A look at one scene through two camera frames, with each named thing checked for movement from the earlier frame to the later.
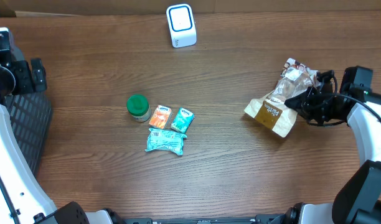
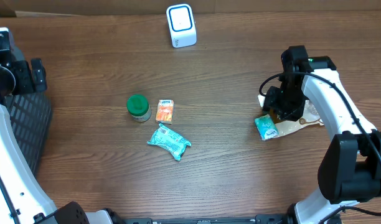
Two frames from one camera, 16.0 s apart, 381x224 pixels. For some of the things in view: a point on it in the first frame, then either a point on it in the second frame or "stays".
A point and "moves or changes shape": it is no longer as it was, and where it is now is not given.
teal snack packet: [159, 138] moves or changes shape
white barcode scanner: [181, 25] stays
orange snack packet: [160, 117] moves or changes shape
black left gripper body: [25, 75] stays
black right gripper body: [322, 106] -> [289, 102]
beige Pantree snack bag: [271, 109] moves or changes shape
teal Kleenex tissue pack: [182, 120] -> [266, 127]
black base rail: [266, 219] stays
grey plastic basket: [32, 116] stays
